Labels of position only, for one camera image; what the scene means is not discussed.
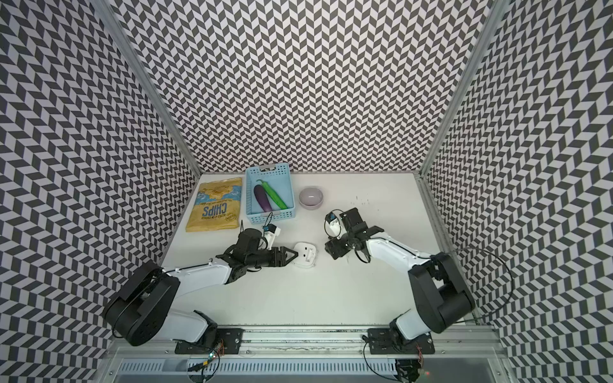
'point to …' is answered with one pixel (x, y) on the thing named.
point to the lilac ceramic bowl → (310, 198)
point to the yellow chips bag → (216, 206)
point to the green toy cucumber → (274, 196)
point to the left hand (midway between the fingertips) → (291, 257)
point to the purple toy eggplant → (262, 198)
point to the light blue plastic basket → (269, 193)
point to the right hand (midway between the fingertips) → (337, 246)
